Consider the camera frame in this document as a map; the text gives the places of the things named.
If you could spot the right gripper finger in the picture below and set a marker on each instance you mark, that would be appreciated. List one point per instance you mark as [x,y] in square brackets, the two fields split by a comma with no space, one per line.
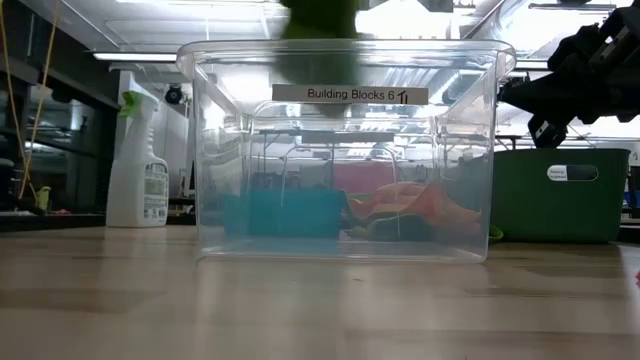
[530,94]

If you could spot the orange microfiber towel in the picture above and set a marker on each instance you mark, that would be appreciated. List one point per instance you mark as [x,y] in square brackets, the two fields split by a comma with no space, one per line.
[430,205]

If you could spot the green microfiber towel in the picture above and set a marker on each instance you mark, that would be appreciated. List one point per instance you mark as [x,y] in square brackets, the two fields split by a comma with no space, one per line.
[320,20]

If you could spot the ceiling light strip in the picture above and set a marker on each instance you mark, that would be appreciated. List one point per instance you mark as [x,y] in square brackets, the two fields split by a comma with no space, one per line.
[135,56]
[532,64]

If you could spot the dark green plastic basket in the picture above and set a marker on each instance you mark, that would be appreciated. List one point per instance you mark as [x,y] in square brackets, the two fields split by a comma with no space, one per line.
[560,210]

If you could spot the white Building Blocks label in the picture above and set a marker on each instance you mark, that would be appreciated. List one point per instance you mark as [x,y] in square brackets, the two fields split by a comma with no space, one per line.
[290,94]

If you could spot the teal plastic basket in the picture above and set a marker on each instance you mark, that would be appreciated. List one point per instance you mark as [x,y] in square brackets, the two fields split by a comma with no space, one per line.
[290,215]

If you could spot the clear plastic storage bin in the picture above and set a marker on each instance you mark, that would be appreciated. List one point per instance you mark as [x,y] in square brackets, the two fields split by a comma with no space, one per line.
[225,150]

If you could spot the white spray bottle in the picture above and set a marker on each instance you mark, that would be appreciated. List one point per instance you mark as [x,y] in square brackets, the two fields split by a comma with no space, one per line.
[137,180]

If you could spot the small lime green object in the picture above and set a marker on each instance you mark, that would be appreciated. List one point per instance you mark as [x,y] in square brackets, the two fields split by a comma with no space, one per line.
[43,199]

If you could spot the black round camera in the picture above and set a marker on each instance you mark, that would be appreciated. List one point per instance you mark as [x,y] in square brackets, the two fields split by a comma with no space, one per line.
[173,94]

